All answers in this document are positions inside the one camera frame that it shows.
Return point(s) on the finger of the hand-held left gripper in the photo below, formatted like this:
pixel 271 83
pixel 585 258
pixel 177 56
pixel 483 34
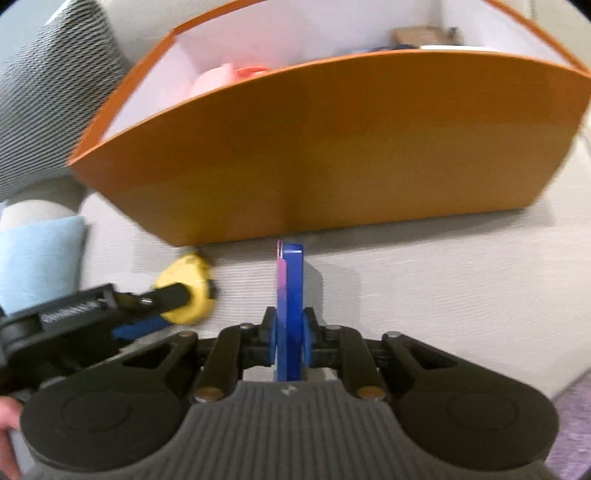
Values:
pixel 138 328
pixel 161 297

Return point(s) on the houndstooth pillow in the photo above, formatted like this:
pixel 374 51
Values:
pixel 51 92

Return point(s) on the light blue pillow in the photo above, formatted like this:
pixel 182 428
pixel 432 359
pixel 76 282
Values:
pixel 37 263

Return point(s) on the beige sofa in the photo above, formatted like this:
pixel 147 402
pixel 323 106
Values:
pixel 415 286

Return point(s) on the yellow tape measure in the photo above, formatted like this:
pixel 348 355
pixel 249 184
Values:
pixel 184 272

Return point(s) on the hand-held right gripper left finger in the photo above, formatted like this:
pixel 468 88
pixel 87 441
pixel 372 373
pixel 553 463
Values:
pixel 273 337

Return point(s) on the blue printed card pack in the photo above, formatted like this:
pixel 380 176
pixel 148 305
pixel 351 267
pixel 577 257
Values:
pixel 291 300

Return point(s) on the purple fluffy rug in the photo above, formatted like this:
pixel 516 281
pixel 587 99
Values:
pixel 577 429

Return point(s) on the pink square bottle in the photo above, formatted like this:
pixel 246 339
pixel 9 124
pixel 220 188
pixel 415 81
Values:
pixel 212 78

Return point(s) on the orange cardboard box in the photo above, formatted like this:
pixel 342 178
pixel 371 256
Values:
pixel 346 152

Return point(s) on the person's left hand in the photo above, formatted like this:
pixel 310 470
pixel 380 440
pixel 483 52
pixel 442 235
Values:
pixel 7 415

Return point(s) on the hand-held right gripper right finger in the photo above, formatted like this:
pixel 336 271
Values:
pixel 306 339

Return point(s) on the small brown box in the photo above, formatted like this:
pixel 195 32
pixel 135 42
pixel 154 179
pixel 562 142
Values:
pixel 422 36

